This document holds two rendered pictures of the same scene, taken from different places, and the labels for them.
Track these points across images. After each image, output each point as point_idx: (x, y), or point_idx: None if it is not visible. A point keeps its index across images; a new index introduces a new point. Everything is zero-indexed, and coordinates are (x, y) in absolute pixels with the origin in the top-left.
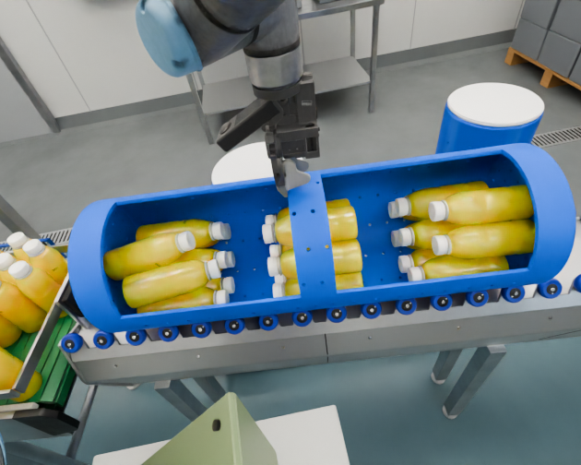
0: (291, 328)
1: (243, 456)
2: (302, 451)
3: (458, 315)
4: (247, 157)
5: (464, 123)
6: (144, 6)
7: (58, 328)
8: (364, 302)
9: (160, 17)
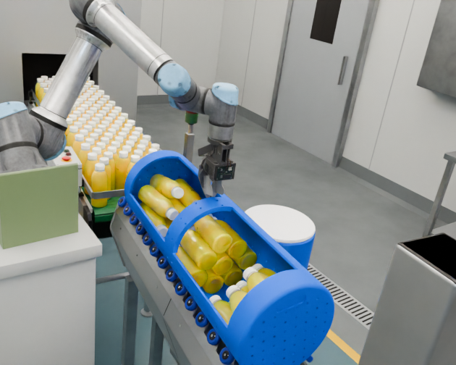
0: (165, 278)
1: (62, 169)
2: (79, 238)
3: (213, 361)
4: (287, 215)
5: None
6: None
7: None
8: (180, 277)
9: None
